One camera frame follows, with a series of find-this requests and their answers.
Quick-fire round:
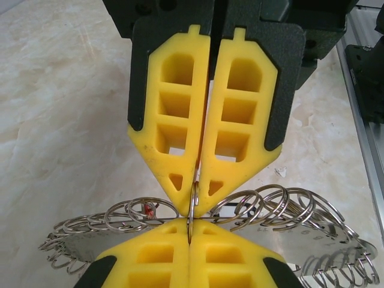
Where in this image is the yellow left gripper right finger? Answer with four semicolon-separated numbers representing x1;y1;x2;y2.
189;218;298;288

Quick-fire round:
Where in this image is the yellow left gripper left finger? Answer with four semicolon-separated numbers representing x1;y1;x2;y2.
79;217;191;288

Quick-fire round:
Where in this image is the key with black tag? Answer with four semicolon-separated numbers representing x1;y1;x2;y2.
185;179;201;244

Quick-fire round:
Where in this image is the metal plate with key rings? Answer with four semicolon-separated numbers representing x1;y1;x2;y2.
37;184;377;288

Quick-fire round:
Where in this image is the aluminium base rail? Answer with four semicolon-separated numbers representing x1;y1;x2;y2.
335;0;384;193

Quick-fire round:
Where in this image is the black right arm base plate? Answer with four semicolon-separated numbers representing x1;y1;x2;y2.
344;43;384;124

